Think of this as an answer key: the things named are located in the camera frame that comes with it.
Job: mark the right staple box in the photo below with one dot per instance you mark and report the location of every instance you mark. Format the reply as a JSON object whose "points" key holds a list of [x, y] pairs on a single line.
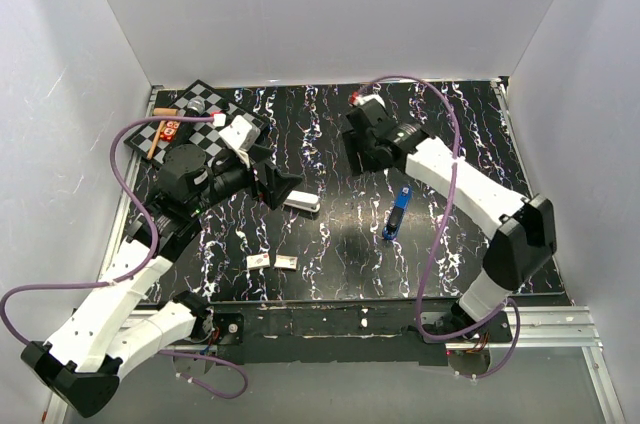
{"points": [[285, 262]]}

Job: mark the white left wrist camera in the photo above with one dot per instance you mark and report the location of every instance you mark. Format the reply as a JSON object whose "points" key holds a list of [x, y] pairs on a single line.
{"points": [[239, 136]]}

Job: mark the blue stapler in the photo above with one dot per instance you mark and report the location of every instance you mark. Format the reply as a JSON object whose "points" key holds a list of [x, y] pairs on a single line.
{"points": [[395, 218]]}

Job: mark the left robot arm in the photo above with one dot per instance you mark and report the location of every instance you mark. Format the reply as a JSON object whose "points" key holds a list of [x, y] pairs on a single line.
{"points": [[85, 360]]}

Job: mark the white stapler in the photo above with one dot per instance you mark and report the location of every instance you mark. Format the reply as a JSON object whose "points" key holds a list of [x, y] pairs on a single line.
{"points": [[303, 201]]}

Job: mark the red toy block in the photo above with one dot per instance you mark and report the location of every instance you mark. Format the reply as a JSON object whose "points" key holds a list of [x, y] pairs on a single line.
{"points": [[169, 130]]}

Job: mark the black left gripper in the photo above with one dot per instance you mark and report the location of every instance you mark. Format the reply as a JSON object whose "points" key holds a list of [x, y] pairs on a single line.
{"points": [[278, 182]]}

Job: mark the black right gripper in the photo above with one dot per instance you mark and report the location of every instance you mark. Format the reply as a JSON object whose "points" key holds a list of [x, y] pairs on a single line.
{"points": [[351, 143]]}

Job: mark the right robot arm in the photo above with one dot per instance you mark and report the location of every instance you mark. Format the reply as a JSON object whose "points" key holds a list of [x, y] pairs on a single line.
{"points": [[521, 230]]}

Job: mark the black white chessboard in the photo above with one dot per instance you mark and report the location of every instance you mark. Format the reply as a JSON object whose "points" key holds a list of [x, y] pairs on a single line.
{"points": [[204, 135]]}

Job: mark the wooden mallet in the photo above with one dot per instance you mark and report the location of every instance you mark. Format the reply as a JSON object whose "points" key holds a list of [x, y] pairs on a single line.
{"points": [[164, 112]]}

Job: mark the black microphone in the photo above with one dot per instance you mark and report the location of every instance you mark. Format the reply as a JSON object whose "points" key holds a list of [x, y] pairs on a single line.
{"points": [[195, 108]]}

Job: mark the staple box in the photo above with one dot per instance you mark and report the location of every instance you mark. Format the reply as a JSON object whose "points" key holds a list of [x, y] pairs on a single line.
{"points": [[258, 261], [285, 262]]}

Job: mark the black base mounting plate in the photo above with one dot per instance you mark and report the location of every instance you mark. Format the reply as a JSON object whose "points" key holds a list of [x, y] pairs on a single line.
{"points": [[361, 331]]}

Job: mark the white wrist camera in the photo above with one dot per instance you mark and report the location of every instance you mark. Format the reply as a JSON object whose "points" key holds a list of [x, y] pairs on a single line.
{"points": [[360, 99], [239, 136]]}

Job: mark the left staple box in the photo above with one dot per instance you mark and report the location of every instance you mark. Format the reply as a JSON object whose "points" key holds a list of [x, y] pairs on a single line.
{"points": [[258, 261]]}

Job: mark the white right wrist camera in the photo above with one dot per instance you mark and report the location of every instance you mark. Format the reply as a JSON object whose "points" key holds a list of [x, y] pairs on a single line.
{"points": [[360, 99]]}

